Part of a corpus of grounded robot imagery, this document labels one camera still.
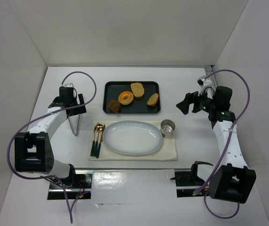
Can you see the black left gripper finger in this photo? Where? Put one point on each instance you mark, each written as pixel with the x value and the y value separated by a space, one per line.
pixel 76 110
pixel 81 99

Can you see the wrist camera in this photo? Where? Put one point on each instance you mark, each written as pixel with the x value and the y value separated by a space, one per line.
pixel 204 83
pixel 69 85

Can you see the orange bagel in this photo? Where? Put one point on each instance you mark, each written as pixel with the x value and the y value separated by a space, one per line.
pixel 126 98

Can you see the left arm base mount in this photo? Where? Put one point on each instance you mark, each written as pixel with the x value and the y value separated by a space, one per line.
pixel 79 187

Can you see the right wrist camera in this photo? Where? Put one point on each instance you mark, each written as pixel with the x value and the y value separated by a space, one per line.
pixel 204 83

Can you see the gold knife green handle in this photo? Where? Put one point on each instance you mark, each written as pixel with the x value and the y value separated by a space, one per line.
pixel 100 139

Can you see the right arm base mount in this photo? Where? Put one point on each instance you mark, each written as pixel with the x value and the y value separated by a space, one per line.
pixel 185 183

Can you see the cream cloth placemat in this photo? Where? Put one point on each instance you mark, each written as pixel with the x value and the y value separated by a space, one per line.
pixel 167 151

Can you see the stainless steel cup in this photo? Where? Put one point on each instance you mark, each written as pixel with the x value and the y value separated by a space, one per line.
pixel 167 128

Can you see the brown chocolate croissant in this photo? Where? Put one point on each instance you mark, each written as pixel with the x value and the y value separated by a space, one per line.
pixel 114 106

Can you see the black baking tray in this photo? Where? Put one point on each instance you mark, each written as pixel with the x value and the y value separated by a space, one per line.
pixel 113 89

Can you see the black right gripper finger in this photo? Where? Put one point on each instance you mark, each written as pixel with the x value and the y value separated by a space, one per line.
pixel 196 107
pixel 183 106

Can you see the light blue oval plate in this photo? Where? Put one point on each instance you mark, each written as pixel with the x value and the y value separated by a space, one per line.
pixel 132 138

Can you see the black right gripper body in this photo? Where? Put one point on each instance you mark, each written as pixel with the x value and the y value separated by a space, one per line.
pixel 196 102

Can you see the gold fork green handle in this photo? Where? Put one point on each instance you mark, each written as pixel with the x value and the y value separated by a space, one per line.
pixel 93 143

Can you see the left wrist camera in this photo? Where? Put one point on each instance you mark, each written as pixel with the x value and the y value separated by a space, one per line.
pixel 69 85

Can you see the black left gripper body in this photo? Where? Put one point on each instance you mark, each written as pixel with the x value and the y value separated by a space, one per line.
pixel 77 108

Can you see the gold spoon green handle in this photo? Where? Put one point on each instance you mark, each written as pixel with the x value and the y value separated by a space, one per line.
pixel 99 130

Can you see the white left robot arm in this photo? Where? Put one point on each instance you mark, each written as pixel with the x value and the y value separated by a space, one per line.
pixel 33 150

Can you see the small bread slice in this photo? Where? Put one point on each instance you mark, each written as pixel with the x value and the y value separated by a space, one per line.
pixel 153 99

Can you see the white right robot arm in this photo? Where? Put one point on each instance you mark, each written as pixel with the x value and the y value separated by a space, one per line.
pixel 231 180

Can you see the large bread slice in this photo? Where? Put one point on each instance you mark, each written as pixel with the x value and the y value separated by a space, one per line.
pixel 137 90

